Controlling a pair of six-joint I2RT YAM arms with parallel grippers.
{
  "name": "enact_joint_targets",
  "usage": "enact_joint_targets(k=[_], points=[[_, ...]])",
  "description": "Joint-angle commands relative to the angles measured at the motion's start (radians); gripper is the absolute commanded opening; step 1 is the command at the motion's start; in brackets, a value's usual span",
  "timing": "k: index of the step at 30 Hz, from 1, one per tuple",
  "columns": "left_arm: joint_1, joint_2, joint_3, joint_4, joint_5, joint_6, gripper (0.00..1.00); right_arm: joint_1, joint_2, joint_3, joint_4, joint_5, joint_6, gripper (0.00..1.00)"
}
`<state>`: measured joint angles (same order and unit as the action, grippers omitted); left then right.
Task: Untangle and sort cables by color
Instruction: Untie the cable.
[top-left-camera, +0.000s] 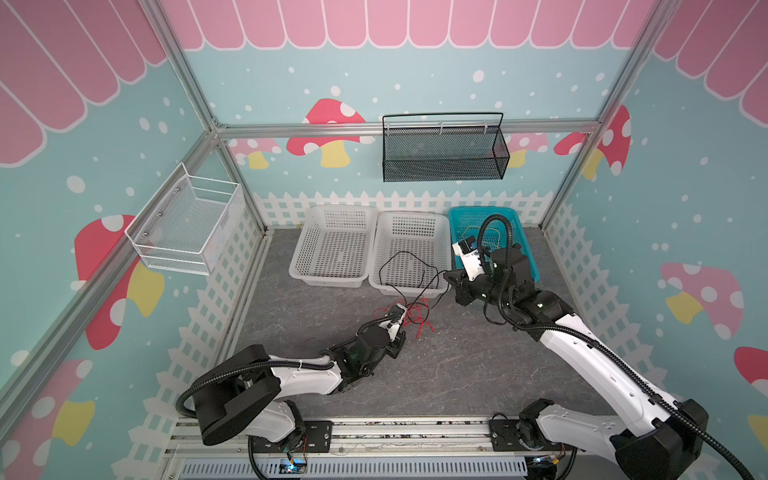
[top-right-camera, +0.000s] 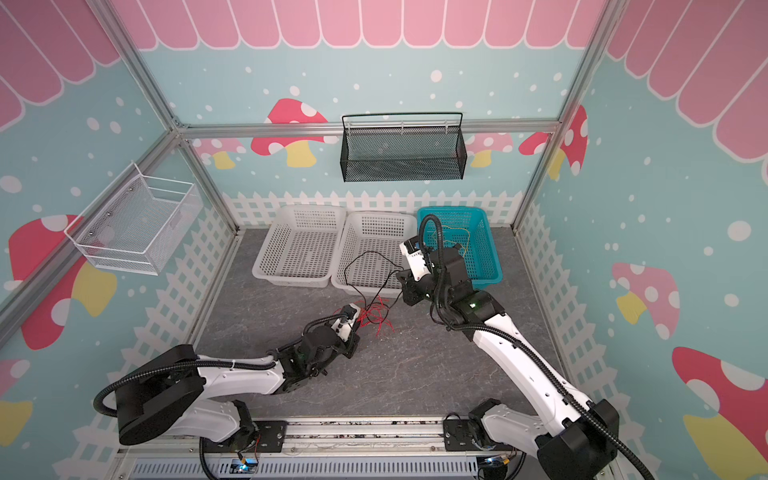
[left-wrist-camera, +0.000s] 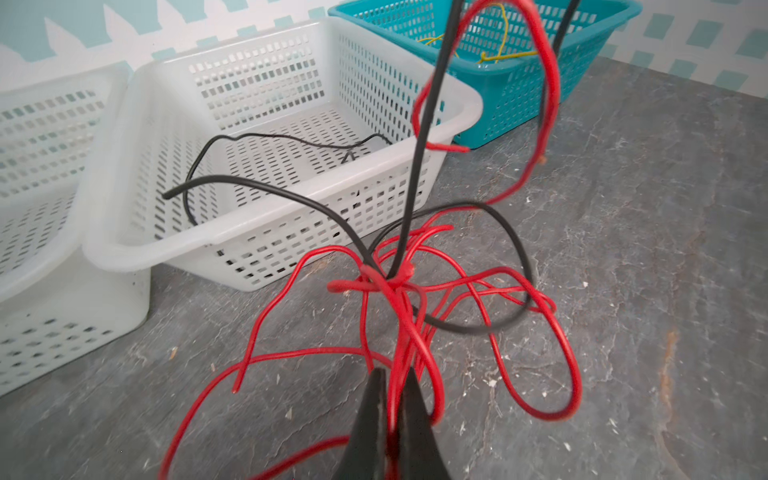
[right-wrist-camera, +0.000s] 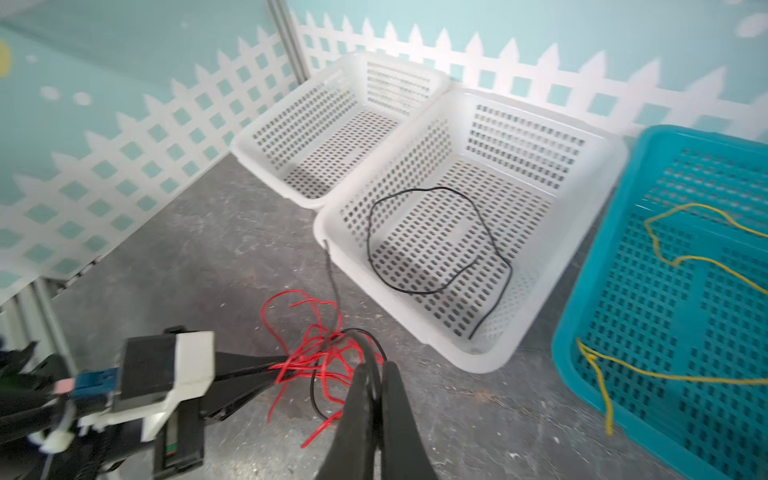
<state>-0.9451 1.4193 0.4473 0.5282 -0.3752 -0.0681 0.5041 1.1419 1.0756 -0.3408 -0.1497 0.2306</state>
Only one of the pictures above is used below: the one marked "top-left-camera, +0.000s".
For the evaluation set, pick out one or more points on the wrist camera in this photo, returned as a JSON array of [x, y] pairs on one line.
[[466, 250], [395, 316]]

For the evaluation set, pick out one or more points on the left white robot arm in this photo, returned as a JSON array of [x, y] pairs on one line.
[[252, 392]]

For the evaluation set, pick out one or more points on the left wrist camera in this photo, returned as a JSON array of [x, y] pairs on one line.
[[395, 316]]

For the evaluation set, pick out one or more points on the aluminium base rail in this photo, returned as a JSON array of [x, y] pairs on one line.
[[380, 448]]

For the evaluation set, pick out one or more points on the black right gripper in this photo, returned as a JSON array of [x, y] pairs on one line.
[[461, 285]]

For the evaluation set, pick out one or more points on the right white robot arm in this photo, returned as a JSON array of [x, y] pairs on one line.
[[651, 435]]

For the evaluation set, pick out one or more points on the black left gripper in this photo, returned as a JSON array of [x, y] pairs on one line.
[[396, 346]]

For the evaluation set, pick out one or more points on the left white plastic basket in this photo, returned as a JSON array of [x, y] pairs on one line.
[[335, 246]]

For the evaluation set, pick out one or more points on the white plastic basket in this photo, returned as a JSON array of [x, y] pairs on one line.
[[335, 246], [411, 253]]

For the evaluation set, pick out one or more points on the black wire mesh wall basket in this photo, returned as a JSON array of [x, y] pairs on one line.
[[449, 146]]

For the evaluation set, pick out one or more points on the white wire wall basket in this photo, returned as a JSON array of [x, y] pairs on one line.
[[187, 224]]

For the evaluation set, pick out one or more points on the middle white plastic basket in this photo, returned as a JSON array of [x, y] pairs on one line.
[[411, 253]]

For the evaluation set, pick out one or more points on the teal plastic basket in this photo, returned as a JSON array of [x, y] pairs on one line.
[[465, 222]]

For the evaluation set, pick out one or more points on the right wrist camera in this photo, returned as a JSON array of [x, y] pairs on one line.
[[466, 250]]

